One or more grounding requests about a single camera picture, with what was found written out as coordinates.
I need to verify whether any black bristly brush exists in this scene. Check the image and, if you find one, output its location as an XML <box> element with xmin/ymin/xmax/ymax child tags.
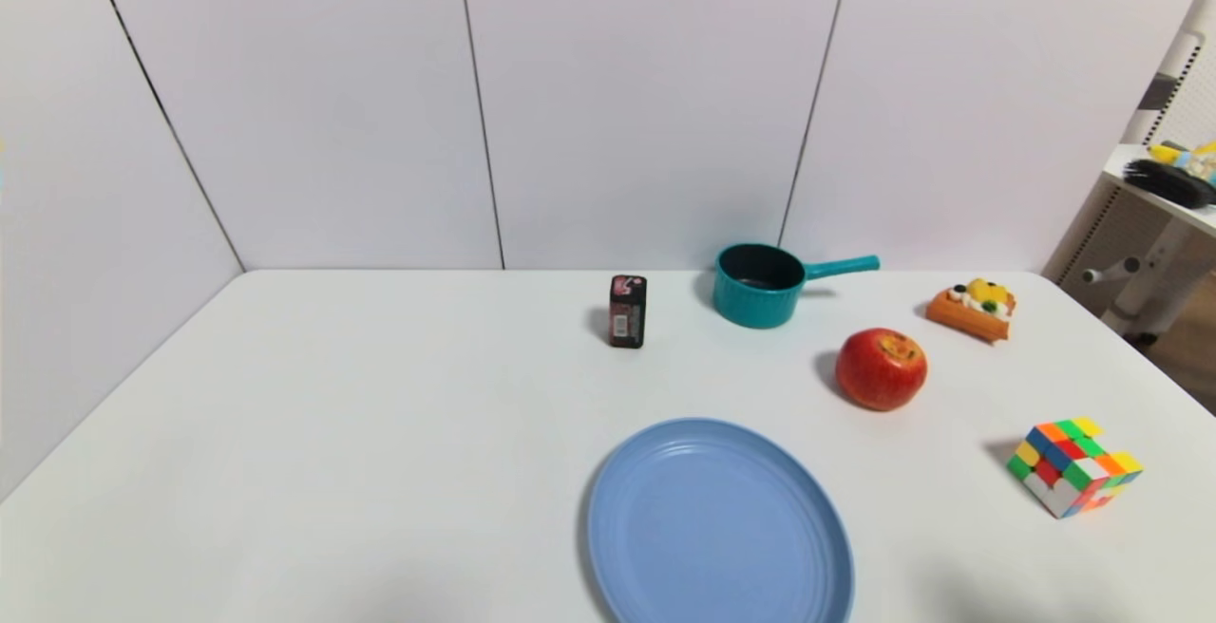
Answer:
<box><xmin>1123</xmin><ymin>159</ymin><xmax>1216</xmax><ymax>209</ymax></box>

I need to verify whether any colourful puzzle cube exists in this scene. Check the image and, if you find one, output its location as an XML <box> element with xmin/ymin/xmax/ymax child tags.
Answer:
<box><xmin>1007</xmin><ymin>417</ymin><xmax>1144</xmax><ymax>519</ymax></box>

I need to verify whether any white perforated panel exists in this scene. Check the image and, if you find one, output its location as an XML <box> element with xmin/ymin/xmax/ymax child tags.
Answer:
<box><xmin>1124</xmin><ymin>0</ymin><xmax>1216</xmax><ymax>151</ymax></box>

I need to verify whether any yellow toy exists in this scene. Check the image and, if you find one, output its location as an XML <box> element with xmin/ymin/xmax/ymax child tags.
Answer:
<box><xmin>1148</xmin><ymin>141</ymin><xmax>1216</xmax><ymax>179</ymax></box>

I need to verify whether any toy waffle with fruit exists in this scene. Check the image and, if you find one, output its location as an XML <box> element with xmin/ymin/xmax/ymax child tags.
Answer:
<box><xmin>925</xmin><ymin>278</ymin><xmax>1017</xmax><ymax>344</ymax></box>

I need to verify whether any teal saucepan with handle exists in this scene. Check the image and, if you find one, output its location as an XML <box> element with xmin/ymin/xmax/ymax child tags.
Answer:
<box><xmin>713</xmin><ymin>243</ymin><xmax>882</xmax><ymax>330</ymax></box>

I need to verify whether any small black drink carton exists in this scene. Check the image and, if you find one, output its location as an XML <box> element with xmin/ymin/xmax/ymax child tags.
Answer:
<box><xmin>609</xmin><ymin>274</ymin><xmax>648</xmax><ymax>349</ymax></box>

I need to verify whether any blue round plate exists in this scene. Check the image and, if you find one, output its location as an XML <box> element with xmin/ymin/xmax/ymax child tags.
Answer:
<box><xmin>585</xmin><ymin>417</ymin><xmax>855</xmax><ymax>623</ymax></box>

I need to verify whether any red apple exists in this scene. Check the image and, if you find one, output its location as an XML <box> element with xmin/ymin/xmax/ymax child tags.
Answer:
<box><xmin>835</xmin><ymin>328</ymin><xmax>929</xmax><ymax>412</ymax></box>

